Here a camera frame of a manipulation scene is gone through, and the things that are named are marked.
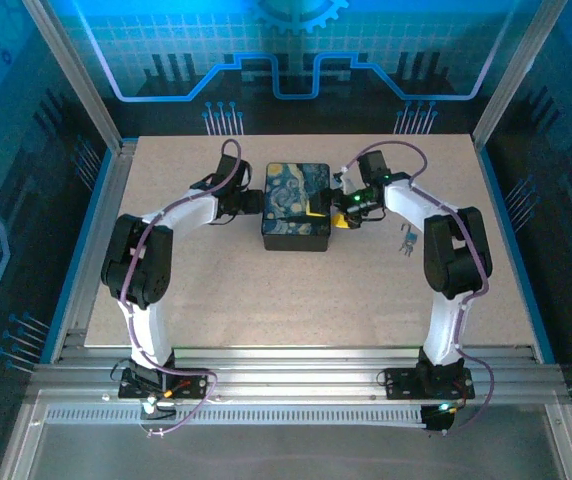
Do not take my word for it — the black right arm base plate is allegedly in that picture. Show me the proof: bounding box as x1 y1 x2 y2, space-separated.
382 367 476 401

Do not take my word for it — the black box starry night print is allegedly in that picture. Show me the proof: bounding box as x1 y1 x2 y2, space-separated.
261 160 333 253

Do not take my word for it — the black connector box green light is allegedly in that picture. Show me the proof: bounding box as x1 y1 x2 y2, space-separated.
420 403 456 436

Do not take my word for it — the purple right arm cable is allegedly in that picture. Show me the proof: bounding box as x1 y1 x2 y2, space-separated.
342 141 497 432

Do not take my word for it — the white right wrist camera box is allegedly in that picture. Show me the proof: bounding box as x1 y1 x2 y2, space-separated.
333 166 358 194

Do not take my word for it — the aluminium side rail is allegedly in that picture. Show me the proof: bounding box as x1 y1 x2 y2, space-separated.
48 142 138 364

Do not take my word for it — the aluminium frame post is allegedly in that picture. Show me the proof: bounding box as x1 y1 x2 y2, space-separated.
470 0 570 151
19 0 138 157

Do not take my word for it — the aluminium cross rail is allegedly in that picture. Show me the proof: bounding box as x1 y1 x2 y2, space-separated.
28 346 570 407

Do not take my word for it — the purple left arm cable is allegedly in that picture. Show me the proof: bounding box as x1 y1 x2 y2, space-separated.
118 138 245 439

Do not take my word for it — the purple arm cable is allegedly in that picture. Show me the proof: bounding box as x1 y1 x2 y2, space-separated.
118 138 245 439
342 141 497 432

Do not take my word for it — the grey slotted cable duct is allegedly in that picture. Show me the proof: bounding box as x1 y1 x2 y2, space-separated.
45 407 425 426

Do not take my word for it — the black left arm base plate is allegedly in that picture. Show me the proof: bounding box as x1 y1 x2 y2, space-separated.
117 367 210 401

